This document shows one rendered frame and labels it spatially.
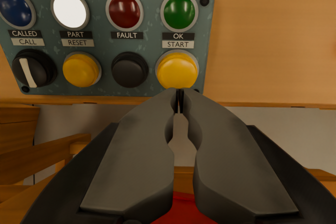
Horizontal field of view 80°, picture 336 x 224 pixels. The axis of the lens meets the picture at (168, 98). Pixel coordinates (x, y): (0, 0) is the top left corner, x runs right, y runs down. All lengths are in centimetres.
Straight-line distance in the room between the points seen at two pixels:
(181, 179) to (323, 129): 113
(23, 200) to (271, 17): 39
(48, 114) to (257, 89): 115
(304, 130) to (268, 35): 111
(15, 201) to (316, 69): 40
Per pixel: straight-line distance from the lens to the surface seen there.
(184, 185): 30
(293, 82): 21
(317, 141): 134
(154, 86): 16
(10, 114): 112
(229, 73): 19
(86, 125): 116
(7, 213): 34
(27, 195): 41
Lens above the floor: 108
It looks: 87 degrees down
